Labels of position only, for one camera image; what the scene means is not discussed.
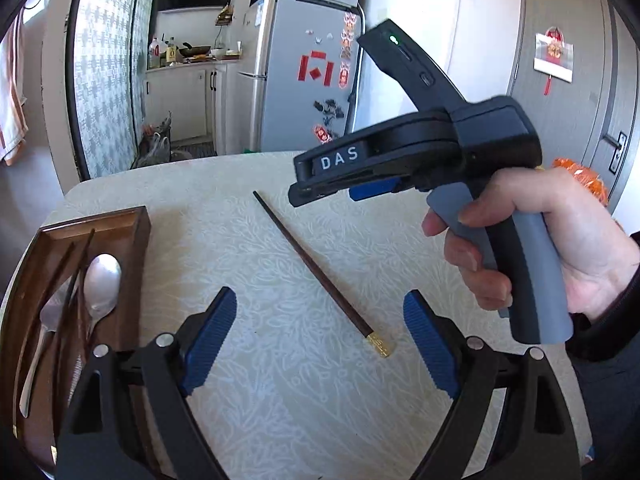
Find silver metal spoon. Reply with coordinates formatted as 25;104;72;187
80;253;124;357

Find black door handle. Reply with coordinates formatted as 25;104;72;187
601;130;629;177

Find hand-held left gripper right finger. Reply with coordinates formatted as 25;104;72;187
402;288;584;480

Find red paper fridge decoration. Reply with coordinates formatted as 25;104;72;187
298;51;334;88

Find orange striped towel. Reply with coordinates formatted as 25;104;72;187
0;14;29;167

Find brown wooden tray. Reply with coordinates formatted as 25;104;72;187
0;205;153;480

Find red white hanging calendar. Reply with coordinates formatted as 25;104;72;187
533;26;577;97

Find orange snack bag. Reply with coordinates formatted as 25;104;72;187
550;156;612;207

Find person's right forearm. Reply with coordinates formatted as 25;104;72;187
567;230;640;463

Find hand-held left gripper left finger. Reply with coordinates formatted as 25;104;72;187
54;286;238;480

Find white kitchen cabinet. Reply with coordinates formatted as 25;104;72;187
144;62;242;157

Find silver refrigerator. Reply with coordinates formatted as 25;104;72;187
236;0;365;155

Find brown wooden chopstick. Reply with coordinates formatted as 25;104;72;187
252;190;395;359
12;241;77;436

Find grey door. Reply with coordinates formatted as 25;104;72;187
504;0;632;203

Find cream patterned tablecloth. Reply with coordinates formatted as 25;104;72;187
0;150;597;480

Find plastic bags on floor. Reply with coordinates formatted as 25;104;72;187
132;112;192;168

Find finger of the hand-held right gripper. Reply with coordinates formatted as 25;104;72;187
288;173;419;209

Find patterned glass sliding door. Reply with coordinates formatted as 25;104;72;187
67;0;157;183

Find person's right hand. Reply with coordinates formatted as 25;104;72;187
421;166;630;320

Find silver fork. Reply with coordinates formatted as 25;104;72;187
18;292;69;418

